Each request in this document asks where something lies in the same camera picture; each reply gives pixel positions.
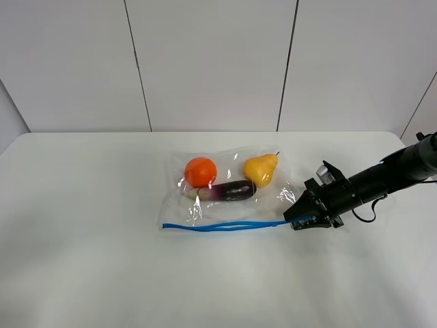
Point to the dark purple eggplant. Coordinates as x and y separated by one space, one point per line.
225 192

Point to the yellow pear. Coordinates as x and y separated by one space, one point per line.
260 169

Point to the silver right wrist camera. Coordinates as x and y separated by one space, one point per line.
325 176

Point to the clear zip bag blue seal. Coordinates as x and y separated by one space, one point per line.
264 209

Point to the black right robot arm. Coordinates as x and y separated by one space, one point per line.
400 170

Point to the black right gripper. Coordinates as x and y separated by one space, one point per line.
312 209

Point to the orange fruit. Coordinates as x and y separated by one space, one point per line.
200 172

